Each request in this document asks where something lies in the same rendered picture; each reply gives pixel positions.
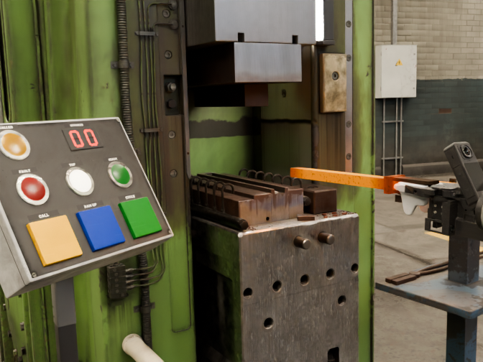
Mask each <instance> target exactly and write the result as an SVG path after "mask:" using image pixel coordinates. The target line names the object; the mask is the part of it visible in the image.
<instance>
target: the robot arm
mask: <svg viewBox="0 0 483 362"><path fill-rule="evenodd" d="M443 151H444V153H445V155H446V158H447V160H448V162H449V164H450V166H451V168H452V170H453V173H454V175H455V177H456V179H457V182H458V183H447V182H439V184H436V185H431V186H430V187H429V186H428V185H421V184H415V183H409V182H399V183H397V184H395V185H394V188H395V189H396V190H399V192H400V194H401V198H402V206H403V210H404V212H405V214H407V215H412V214H413V212H414V211H415V209H416V207H417V206H418V205H419V208H420V210H421V211H422V212H424V213H427V212H428V217H427V218H425V231H430V232H434V233H439V234H442V235H445V236H452V235H457V236H463V237H466V238H471V239H474V240H478V241H483V171H482V169H481V167H480V166H479V163H478V161H477V158H476V157H475V155H474V153H473V151H472V148H471V146H470V144H469V143H468V142H465V141H464V142H454V143H453V144H450V145H449V146H447V147H446V148H445V149H444V150H443ZM431 222H433V228H440V227H442V232H440V231H435V230H432V229H431ZM450 228H452V229H451V230H452V232H450Z"/></svg>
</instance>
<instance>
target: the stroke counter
mask: <svg viewBox="0 0 483 362"><path fill-rule="evenodd" d="M86 131H90V132H91V133H92V135H93V136H87V134H86ZM74 132H76V133H77V135H78V138H73V136H72V134H71V133H74ZM69 134H70V136H71V139H73V143H74V145H75V146H77V147H82V146H83V145H84V144H83V142H82V140H81V139H80V142H81V144H82V145H76V143H75V141H74V140H78V139H79V138H80V135H79V133H78V132H77V131H70V132H69ZM84 134H85V135H86V137H87V140H88V143H89V144H91V143H90V141H89V139H94V140H95V142H96V144H91V146H95V145H97V143H98V142H97V141H96V138H93V137H94V134H93V132H92V131H91V130H90V129H87V130H85V131H84Z"/></svg>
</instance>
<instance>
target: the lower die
mask: <svg viewBox="0 0 483 362"><path fill-rule="evenodd" d="M208 173H215V172H206V173H198V174H197V176H199V177H200V178H202V177H205V178H207V179H208V180H215V181H216V182H218V181H222V182H223V183H224V184H225V183H231V184H232V185H233V186H234V193H233V194H232V190H231V186H229V185H227V186H226V190H225V191H224V210H225V213H227V214H229V215H233V216H236V217H239V218H243V219H244V220H246V221H247V222H248V225H249V226H251V225H256V224H261V223H269V222H274V221H282V220H287V219H291V218H297V214H303V188H300V187H293V186H289V185H282V184H278V183H274V182H268V181H263V180H256V179H252V178H248V177H242V176H238V175H230V174H226V173H223V174H219V173H215V174H219V175H226V176H230V177H235V178H239V179H243V180H250V181H254V182H261V183H264V184H268V185H275V186H279V187H285V193H281V194H275V189H272V188H268V187H262V186H258V185H252V184H248V183H244V182H238V181H234V180H228V179H224V178H220V177H214V176H210V175H205V174H208ZM198 180H199V179H198V178H195V183H193V181H192V185H193V202H194V203H195V204H197V202H198V190H197V183H198ZM202 182H203V185H200V202H201V205H202V206H204V207H205V204H206V202H205V183H206V180H202ZM213 185H214V182H210V186H209V187H208V185H207V195H208V208H211V209H213ZM217 185H218V189H217V190H216V189H215V195H216V209H217V211H219V212H221V188H222V186H223V185H222V184H220V183H219V184H217ZM266 217H269V218H270V219H269V220H268V221H266Z"/></svg>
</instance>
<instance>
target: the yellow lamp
mask: <svg viewBox="0 0 483 362"><path fill-rule="evenodd" d="M1 143H2V146H3V148H4V149H5V150H6V151H7V152H8V153H10V154H12V155H14V156H22V155H23V154H24V153H25V152H26V150H27V145H26V143H25V142H24V140H23V138H21V137H20V136H18V135H16V134H13V133H8V134H5V135H3V137H2V139H1Z"/></svg>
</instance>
